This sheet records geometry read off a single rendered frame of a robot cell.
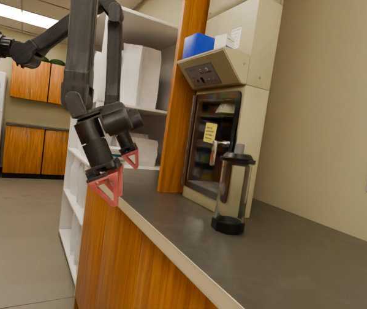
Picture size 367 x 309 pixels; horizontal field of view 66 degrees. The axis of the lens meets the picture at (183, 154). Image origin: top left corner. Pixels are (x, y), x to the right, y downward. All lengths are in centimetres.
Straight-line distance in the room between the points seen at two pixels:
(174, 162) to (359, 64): 83
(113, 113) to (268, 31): 65
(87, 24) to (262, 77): 62
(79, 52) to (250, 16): 63
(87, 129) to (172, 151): 66
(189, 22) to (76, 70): 77
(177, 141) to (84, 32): 72
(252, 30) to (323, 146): 56
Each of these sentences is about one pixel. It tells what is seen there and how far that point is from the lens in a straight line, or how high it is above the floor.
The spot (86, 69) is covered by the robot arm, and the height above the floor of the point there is 133.
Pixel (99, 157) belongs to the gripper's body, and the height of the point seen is 114.
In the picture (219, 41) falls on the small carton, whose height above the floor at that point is 155.
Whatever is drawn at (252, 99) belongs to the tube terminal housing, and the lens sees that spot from 103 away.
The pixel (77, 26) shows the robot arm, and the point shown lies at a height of 142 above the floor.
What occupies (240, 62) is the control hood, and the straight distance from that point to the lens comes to 101.
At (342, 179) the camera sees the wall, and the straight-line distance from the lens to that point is 125.
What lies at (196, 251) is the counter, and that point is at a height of 94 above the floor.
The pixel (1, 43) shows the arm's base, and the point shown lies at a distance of 132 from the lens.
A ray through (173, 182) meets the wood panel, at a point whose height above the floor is 99.
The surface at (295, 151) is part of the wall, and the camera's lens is 138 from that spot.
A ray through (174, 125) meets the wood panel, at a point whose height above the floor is 125.
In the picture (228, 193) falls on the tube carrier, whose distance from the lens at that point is 86.
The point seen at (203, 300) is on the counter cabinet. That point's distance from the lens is 71.
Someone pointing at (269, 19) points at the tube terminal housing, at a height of 165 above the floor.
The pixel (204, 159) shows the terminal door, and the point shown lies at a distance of 113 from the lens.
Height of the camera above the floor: 122
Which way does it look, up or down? 4 degrees down
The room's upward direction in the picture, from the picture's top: 8 degrees clockwise
